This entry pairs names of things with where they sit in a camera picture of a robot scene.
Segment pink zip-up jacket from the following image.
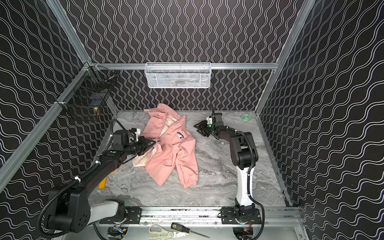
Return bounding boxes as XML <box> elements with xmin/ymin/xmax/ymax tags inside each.
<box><xmin>133</xmin><ymin>104</ymin><xmax>199</xmax><ymax>188</ymax></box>

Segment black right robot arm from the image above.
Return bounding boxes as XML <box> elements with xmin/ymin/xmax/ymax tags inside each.
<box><xmin>194</xmin><ymin>112</ymin><xmax>265</xmax><ymax>218</ymax></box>

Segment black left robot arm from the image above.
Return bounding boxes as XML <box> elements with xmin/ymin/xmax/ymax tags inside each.
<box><xmin>36</xmin><ymin>129</ymin><xmax>157</xmax><ymax>238</ymax></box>

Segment green transparent lid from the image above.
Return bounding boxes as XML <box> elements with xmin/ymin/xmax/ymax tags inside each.
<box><xmin>241</xmin><ymin>113</ymin><xmax>252</xmax><ymax>122</ymax></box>

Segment small brass bell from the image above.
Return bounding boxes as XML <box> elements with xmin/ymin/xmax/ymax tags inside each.
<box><xmin>93</xmin><ymin>107</ymin><xmax>100</xmax><ymax>117</ymax></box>

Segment yellow block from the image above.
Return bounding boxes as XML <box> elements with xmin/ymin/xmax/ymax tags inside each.
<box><xmin>98</xmin><ymin>178</ymin><xmax>108</xmax><ymax>190</ymax></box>

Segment black yellow screwdriver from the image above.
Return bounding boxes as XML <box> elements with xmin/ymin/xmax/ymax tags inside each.
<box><xmin>171</xmin><ymin>223</ymin><xmax>210</xmax><ymax>239</ymax></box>

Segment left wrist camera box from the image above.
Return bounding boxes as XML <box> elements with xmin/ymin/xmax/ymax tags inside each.
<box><xmin>129</xmin><ymin>128</ymin><xmax>142</xmax><ymax>142</ymax></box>

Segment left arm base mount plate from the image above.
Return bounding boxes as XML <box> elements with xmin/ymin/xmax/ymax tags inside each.
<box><xmin>99</xmin><ymin>207</ymin><xmax>142</xmax><ymax>225</ymax></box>

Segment white wire mesh basket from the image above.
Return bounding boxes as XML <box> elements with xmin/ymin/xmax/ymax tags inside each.
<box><xmin>145</xmin><ymin>62</ymin><xmax>212</xmax><ymax>89</ymax></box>

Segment black wire basket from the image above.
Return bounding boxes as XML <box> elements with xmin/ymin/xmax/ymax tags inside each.
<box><xmin>59</xmin><ymin>66</ymin><xmax>118</xmax><ymax>123</ymax></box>

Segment scissors with pale handles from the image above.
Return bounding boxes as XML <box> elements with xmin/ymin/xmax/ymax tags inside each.
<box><xmin>148</xmin><ymin>225</ymin><xmax>189</xmax><ymax>240</ymax></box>

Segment aluminium front rail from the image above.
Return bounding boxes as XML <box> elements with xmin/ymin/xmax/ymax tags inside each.
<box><xmin>59</xmin><ymin>206</ymin><xmax>304</xmax><ymax>227</ymax></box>

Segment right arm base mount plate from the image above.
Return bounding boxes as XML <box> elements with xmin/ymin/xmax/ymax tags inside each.
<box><xmin>218</xmin><ymin>206</ymin><xmax>263</xmax><ymax>225</ymax></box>

